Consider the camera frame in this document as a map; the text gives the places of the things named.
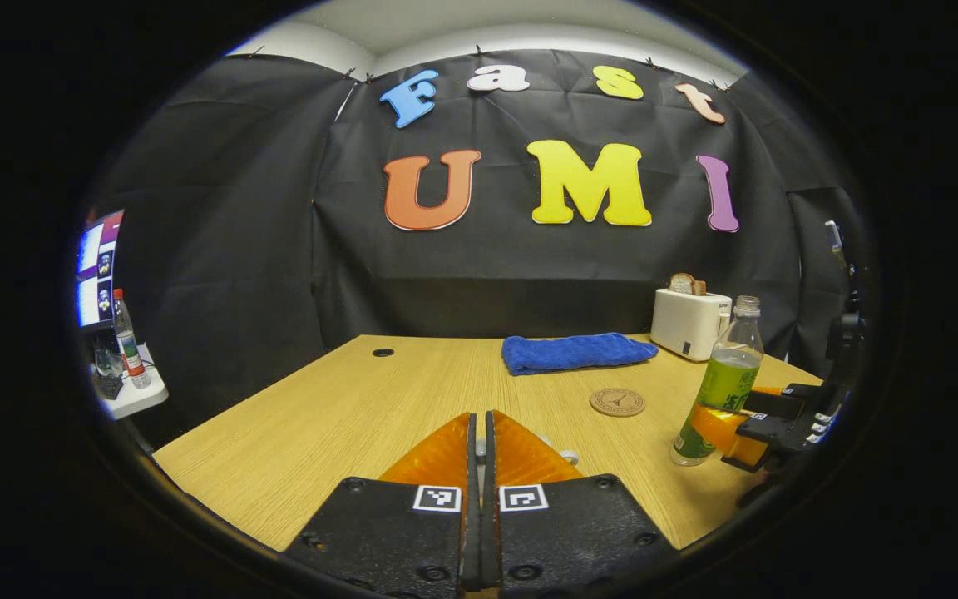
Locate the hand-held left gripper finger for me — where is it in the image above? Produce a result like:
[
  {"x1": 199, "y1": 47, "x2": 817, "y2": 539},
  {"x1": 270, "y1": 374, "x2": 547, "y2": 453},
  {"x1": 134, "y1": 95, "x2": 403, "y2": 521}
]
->
[
  {"x1": 483, "y1": 410, "x2": 679, "y2": 596},
  {"x1": 284, "y1": 412, "x2": 480, "y2": 596}
]

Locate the green label water bottle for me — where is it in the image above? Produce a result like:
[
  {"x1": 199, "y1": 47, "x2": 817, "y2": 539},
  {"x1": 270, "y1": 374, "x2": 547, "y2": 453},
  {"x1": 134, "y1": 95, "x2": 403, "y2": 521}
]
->
[{"x1": 670, "y1": 295, "x2": 765, "y2": 467}]

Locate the round wooden coaster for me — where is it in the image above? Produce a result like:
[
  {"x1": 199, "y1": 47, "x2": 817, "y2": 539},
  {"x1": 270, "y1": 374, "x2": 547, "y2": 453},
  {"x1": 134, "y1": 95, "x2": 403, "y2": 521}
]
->
[{"x1": 589, "y1": 388, "x2": 647, "y2": 418}]

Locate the red cap plastic bottle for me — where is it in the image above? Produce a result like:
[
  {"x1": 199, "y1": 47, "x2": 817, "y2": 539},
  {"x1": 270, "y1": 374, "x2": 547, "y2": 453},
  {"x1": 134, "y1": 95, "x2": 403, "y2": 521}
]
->
[{"x1": 111, "y1": 289, "x2": 151, "y2": 389}]

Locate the white toaster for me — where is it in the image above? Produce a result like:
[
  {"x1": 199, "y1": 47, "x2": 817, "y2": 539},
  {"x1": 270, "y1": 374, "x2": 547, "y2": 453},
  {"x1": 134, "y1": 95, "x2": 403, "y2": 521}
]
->
[{"x1": 650, "y1": 288, "x2": 733, "y2": 362}]

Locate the blue towel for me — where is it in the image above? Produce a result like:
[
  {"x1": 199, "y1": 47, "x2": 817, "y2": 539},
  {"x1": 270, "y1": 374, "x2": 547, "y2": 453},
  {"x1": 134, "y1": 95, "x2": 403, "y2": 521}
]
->
[{"x1": 501, "y1": 333, "x2": 659, "y2": 377}]

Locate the small white side table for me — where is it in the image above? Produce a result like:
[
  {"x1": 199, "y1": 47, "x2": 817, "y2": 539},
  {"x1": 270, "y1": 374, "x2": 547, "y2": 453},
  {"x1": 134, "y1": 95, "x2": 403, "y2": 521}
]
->
[{"x1": 95, "y1": 343, "x2": 170, "y2": 419}]

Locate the computer monitor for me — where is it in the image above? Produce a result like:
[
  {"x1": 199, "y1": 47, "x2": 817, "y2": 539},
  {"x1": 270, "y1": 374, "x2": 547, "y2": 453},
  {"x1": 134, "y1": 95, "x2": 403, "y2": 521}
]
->
[{"x1": 76, "y1": 210, "x2": 125, "y2": 329}]

